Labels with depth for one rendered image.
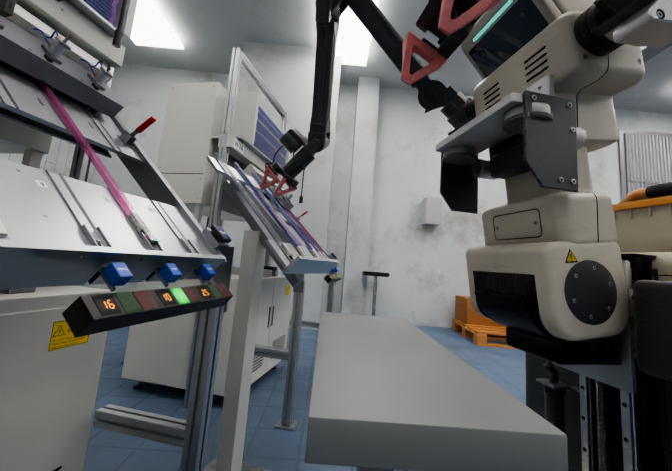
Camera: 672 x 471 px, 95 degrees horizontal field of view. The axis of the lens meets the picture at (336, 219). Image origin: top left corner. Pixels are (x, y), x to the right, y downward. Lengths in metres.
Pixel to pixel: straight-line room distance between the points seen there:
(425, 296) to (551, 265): 3.93
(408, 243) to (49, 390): 3.98
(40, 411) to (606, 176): 6.11
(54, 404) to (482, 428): 0.89
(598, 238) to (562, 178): 0.13
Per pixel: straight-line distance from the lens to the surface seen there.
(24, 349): 0.93
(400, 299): 4.42
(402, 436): 0.35
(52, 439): 1.06
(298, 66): 4.29
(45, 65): 0.99
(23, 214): 0.58
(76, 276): 0.58
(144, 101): 5.54
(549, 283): 0.61
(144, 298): 0.58
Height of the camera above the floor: 0.74
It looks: 8 degrees up
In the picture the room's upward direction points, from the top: 5 degrees clockwise
